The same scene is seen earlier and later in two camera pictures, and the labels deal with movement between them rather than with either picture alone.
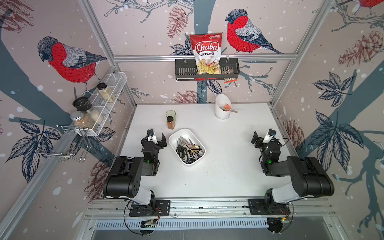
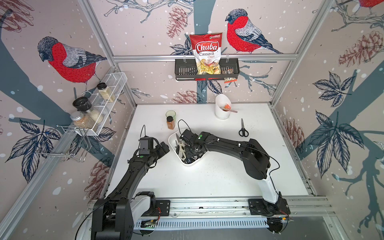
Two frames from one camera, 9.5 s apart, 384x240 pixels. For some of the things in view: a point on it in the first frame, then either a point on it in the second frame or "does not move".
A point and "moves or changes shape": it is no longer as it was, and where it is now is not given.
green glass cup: x=170 y=113 does not move
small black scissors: x=181 y=151 moves or changes shape
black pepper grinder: x=84 y=104 does not move
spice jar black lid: x=105 y=92 does not move
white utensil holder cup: x=223 y=107 does not move
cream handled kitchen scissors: x=187 y=146 moves or changes shape
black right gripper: x=259 y=142 to x=187 y=154
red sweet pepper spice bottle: x=170 y=122 does not move
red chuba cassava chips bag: x=207 y=48 does not move
